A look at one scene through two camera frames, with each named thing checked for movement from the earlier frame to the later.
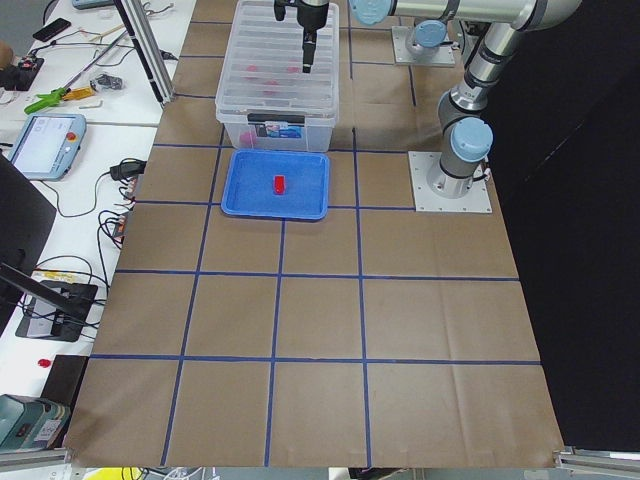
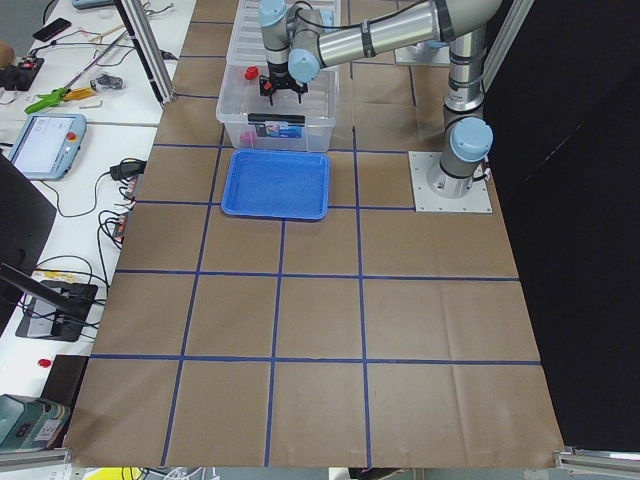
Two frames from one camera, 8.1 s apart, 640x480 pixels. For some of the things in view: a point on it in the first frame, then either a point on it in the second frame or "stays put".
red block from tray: [279, 184] → [251, 73]
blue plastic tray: [287, 184] stays put
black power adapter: [128, 169] stays put
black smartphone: [51, 29] stays put
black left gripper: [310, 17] → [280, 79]
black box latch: [275, 117] stays put
